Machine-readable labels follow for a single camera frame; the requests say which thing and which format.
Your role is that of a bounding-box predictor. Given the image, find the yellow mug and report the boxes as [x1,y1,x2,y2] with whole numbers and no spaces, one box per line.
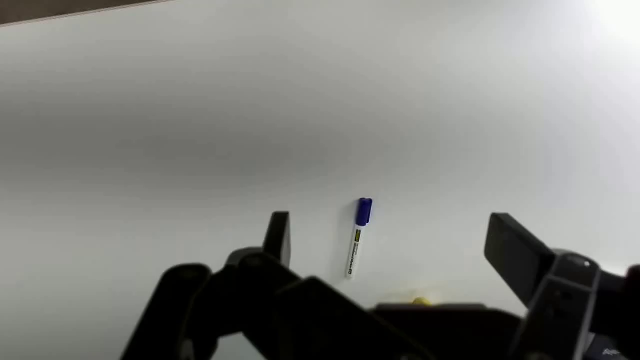
[408,296,435,307]

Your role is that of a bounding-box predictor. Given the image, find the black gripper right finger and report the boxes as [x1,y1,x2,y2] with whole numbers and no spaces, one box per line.
[484,213,640,360]

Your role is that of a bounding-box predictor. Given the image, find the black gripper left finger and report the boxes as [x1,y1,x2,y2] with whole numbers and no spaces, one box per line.
[123,213,428,360]

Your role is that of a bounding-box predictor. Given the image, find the blue capped white marker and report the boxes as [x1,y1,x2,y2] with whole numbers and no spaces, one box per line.
[346,199,374,276]

